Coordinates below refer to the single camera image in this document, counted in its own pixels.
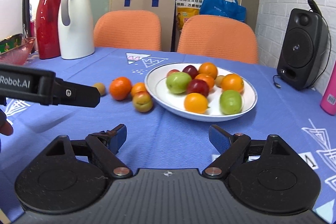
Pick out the dark red plum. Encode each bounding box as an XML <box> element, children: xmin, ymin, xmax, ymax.
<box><xmin>186</xmin><ymin>79</ymin><xmax>210</xmax><ymax>97</ymax></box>
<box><xmin>183</xmin><ymin>65</ymin><xmax>199</xmax><ymax>79</ymax></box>

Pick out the green apple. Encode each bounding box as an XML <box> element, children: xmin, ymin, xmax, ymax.
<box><xmin>219</xmin><ymin>90</ymin><xmax>243</xmax><ymax>115</ymax></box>
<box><xmin>166</xmin><ymin>72</ymin><xmax>192</xmax><ymax>94</ymax></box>

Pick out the black speaker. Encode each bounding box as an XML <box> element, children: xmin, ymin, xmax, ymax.
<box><xmin>277</xmin><ymin>9</ymin><xmax>329</xmax><ymax>90</ymax></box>

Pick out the brown paper bag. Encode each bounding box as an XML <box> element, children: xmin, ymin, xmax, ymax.
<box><xmin>110</xmin><ymin>0</ymin><xmax>176</xmax><ymax>52</ymax></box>

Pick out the large orange tangerine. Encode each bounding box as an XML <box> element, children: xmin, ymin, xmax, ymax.
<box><xmin>109</xmin><ymin>77</ymin><xmax>132</xmax><ymax>101</ymax></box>

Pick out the small orange tangerine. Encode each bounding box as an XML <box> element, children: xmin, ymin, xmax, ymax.
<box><xmin>130</xmin><ymin>83</ymin><xmax>147</xmax><ymax>97</ymax></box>

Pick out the orange chair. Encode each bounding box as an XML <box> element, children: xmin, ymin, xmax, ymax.
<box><xmin>177</xmin><ymin>15</ymin><xmax>259</xmax><ymax>64</ymax></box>
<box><xmin>93</xmin><ymin>10</ymin><xmax>161</xmax><ymax>51</ymax></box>

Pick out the small red peach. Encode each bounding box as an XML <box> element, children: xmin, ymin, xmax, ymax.
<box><xmin>166</xmin><ymin>69</ymin><xmax>179</xmax><ymax>77</ymax></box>

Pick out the dark red plum front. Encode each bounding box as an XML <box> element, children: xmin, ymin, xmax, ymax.
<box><xmin>186</xmin><ymin>79</ymin><xmax>210</xmax><ymax>97</ymax></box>

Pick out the small tan kiwi fruit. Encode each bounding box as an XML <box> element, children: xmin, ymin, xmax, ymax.
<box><xmin>215</xmin><ymin>75</ymin><xmax>224</xmax><ymax>88</ymax></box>

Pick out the pink thermos bottle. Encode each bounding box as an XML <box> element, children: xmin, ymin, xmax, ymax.
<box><xmin>320</xmin><ymin>64</ymin><xmax>336</xmax><ymax>115</ymax></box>

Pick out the blue tote bag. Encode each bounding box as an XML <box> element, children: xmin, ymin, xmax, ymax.
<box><xmin>199</xmin><ymin>0</ymin><xmax>247</xmax><ymax>22</ymax></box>

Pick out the left orange chair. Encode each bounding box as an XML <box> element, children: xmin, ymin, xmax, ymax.
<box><xmin>93</xmin><ymin>10</ymin><xmax>161</xmax><ymax>51</ymax></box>

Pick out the left hand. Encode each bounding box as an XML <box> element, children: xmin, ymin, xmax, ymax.
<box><xmin>0</xmin><ymin>110</ymin><xmax>13</xmax><ymax>136</ymax></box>

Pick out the right orange chair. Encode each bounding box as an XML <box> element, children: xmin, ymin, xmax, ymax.
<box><xmin>177</xmin><ymin>15</ymin><xmax>259</xmax><ymax>64</ymax></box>

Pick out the red yellow peach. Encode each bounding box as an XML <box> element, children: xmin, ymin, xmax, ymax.
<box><xmin>132</xmin><ymin>91</ymin><xmax>153</xmax><ymax>113</ymax></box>

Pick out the dark red plum back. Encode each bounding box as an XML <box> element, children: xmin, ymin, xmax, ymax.
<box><xmin>183</xmin><ymin>65</ymin><xmax>199</xmax><ymax>79</ymax></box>

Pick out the white plate blue rim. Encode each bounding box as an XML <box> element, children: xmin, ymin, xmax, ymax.
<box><xmin>145</xmin><ymin>62</ymin><xmax>258</xmax><ymax>122</ymax></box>

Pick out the white thermos jug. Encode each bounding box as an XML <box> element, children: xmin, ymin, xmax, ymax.
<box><xmin>58</xmin><ymin>0</ymin><xmax>95</xmax><ymax>60</ymax></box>

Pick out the red thermos jug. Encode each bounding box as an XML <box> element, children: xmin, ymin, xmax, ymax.
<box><xmin>35</xmin><ymin>0</ymin><xmax>61</xmax><ymax>60</ymax></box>

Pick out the large orange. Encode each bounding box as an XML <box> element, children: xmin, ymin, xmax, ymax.
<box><xmin>220</xmin><ymin>73</ymin><xmax>244</xmax><ymax>93</ymax></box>

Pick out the yellow orange front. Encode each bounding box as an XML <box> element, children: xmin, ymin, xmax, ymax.
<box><xmin>184</xmin><ymin>93</ymin><xmax>208</xmax><ymax>114</ymax></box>

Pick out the yellow snack bag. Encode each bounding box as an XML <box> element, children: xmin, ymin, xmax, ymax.
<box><xmin>177</xmin><ymin>7</ymin><xmax>199</xmax><ymax>30</ymax></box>

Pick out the pink glass bowl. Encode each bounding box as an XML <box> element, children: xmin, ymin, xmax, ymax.
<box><xmin>0</xmin><ymin>34</ymin><xmax>36</xmax><ymax>65</ymax></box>

